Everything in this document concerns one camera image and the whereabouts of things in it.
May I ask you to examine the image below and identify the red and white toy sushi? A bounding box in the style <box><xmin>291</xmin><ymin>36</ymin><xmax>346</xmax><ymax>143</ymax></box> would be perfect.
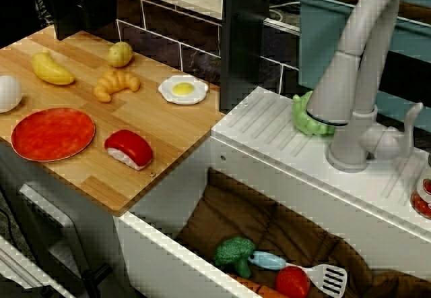
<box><xmin>104</xmin><ymin>129</ymin><xmax>154</xmax><ymax>171</ymax></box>

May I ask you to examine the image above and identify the orange round plate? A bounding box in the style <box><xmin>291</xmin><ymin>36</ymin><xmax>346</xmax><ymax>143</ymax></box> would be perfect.
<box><xmin>11</xmin><ymin>107</ymin><xmax>97</xmax><ymax>162</ymax></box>

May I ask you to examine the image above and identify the white toy sink unit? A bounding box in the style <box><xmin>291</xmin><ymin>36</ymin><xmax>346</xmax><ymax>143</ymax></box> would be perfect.
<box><xmin>114</xmin><ymin>86</ymin><xmax>431</xmax><ymax>298</ymax></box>

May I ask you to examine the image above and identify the toy fried egg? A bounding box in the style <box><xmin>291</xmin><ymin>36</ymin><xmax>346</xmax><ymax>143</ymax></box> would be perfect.
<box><xmin>158</xmin><ymin>74</ymin><xmax>210</xmax><ymax>106</ymax></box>

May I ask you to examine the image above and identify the brown cloth in sink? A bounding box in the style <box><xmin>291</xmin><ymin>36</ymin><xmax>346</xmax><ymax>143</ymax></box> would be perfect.
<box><xmin>176</xmin><ymin>167</ymin><xmax>431</xmax><ymax>298</ymax></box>

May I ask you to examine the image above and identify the wooden kitchen counter board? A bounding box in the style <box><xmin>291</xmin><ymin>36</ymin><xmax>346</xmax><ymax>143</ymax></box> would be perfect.
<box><xmin>0</xmin><ymin>24</ymin><xmax>226</xmax><ymax>217</ymax></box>

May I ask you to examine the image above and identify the light green toy lettuce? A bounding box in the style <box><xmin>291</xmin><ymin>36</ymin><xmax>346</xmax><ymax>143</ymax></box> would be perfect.
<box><xmin>291</xmin><ymin>90</ymin><xmax>337</xmax><ymax>139</ymax></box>

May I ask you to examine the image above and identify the orange toy croissant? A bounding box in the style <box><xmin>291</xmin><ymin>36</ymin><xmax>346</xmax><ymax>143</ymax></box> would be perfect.
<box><xmin>93</xmin><ymin>69</ymin><xmax>141</xmax><ymax>103</ymax></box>

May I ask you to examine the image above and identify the green toy broccoli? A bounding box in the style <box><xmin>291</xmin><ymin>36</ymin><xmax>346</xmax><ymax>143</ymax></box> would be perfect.
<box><xmin>213</xmin><ymin>237</ymin><xmax>257</xmax><ymax>279</ymax></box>

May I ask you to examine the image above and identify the yellow toy potato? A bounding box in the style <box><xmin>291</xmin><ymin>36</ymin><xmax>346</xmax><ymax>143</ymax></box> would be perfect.
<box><xmin>106</xmin><ymin>41</ymin><xmax>134</xmax><ymax>69</ymax></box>

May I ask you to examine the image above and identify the white shelf board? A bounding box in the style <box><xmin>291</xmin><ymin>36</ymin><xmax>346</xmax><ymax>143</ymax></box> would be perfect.
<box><xmin>117</xmin><ymin>0</ymin><xmax>226</xmax><ymax>26</ymax></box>

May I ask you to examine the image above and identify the teal plastic bin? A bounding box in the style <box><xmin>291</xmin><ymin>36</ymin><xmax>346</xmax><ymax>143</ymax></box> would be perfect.
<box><xmin>291</xmin><ymin>0</ymin><xmax>431</xmax><ymax>131</ymax></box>

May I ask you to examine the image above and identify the grey toy faucet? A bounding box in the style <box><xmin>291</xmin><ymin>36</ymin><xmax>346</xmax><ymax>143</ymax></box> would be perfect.
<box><xmin>305</xmin><ymin>0</ymin><xmax>425</xmax><ymax>173</ymax></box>

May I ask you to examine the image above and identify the orange toy carrot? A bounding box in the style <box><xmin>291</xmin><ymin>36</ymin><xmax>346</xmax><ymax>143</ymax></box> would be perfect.
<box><xmin>224</xmin><ymin>272</ymin><xmax>281</xmax><ymax>298</ymax></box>

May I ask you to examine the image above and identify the red toy tomato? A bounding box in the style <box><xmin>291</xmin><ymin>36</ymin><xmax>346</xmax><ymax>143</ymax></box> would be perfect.
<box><xmin>275</xmin><ymin>266</ymin><xmax>311</xmax><ymax>298</ymax></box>

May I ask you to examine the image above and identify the yellow toy banana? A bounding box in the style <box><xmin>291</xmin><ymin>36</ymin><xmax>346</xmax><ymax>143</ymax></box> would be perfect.
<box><xmin>31</xmin><ymin>50</ymin><xmax>76</xmax><ymax>86</ymax></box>

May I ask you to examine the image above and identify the grey toy oven door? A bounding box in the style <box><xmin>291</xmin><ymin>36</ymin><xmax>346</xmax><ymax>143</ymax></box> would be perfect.
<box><xmin>0</xmin><ymin>142</ymin><xmax>119</xmax><ymax>298</ymax></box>

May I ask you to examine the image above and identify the black oven knob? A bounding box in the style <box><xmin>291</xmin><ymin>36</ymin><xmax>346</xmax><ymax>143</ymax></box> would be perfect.
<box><xmin>81</xmin><ymin>262</ymin><xmax>114</xmax><ymax>298</ymax></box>

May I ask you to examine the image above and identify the white toy egg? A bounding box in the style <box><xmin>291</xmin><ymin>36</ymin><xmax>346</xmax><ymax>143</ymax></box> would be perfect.
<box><xmin>0</xmin><ymin>75</ymin><xmax>24</xmax><ymax>114</ymax></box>

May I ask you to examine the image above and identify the red white jar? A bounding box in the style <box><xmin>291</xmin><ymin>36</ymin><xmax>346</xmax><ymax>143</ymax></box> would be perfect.
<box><xmin>409</xmin><ymin>152</ymin><xmax>431</xmax><ymax>220</ymax></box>

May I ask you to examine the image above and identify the brown cloth in bin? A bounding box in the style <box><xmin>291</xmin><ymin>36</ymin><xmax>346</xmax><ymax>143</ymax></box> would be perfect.
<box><xmin>335</xmin><ymin>0</ymin><xmax>431</xmax><ymax>21</ymax></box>

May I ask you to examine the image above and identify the wide black kitchen post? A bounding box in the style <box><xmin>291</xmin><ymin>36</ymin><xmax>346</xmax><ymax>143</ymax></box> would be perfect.
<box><xmin>220</xmin><ymin>0</ymin><xmax>271</xmax><ymax>114</ymax></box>

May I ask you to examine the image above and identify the white cable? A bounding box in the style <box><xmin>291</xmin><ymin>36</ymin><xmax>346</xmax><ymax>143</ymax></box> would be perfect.
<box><xmin>269</xmin><ymin>0</ymin><xmax>301</xmax><ymax>21</ymax></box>

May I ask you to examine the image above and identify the white spatula with blue handle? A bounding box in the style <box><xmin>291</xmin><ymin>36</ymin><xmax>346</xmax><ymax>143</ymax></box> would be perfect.
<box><xmin>248</xmin><ymin>250</ymin><xmax>348</xmax><ymax>298</ymax></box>

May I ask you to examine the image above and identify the short black kitchen post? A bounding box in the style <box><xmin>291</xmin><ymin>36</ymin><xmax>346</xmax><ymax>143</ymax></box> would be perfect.
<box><xmin>49</xmin><ymin>0</ymin><xmax>119</xmax><ymax>41</ymax></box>

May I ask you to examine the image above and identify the white oven handle bar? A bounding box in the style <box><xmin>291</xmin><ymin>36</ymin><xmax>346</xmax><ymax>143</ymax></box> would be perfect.
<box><xmin>0</xmin><ymin>235</ymin><xmax>67</xmax><ymax>298</ymax></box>

